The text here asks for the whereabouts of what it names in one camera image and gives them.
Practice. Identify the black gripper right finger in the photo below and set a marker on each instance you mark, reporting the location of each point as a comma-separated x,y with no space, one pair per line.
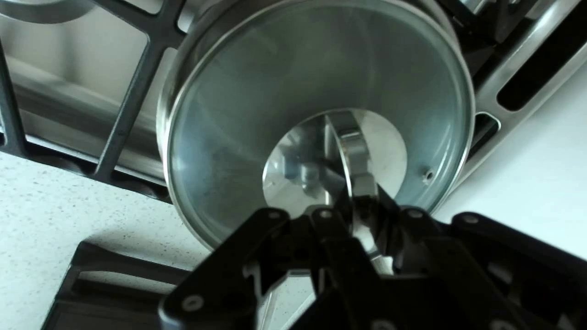
489,282

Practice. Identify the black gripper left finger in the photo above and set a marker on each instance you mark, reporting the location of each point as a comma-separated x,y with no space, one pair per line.
282,282

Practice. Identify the black griddle tray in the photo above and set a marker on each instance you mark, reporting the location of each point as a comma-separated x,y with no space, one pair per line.
111,295

